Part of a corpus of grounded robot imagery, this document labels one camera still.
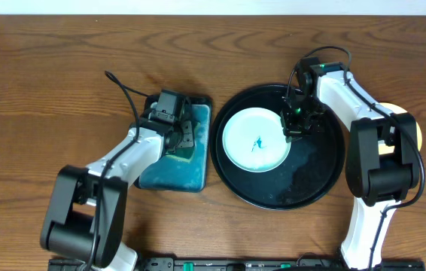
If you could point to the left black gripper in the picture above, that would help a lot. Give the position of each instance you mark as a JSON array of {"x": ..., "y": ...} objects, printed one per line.
[{"x": 184, "y": 135}]

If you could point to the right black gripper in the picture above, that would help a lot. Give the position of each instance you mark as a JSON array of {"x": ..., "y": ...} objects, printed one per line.
[{"x": 293, "y": 132}]

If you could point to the green yellow sponge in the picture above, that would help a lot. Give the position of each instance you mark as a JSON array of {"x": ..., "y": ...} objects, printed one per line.
[{"x": 184, "y": 156}]

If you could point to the white plate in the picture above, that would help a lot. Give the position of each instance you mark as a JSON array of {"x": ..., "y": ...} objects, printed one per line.
[{"x": 254, "y": 141}]

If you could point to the yellow plate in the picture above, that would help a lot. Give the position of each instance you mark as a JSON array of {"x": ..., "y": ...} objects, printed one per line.
[{"x": 396, "y": 109}]

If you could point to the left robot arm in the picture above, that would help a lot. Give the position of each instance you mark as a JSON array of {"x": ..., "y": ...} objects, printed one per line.
[{"x": 86, "y": 211}]

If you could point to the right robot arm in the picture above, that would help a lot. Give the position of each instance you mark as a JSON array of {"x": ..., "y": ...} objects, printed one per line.
[{"x": 383, "y": 161}]

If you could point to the rectangular black water tray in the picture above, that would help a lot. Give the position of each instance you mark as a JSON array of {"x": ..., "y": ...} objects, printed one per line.
[{"x": 172, "y": 174}]

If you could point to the round black serving tray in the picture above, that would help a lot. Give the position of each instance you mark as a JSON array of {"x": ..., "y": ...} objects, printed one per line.
[{"x": 311, "y": 168}]

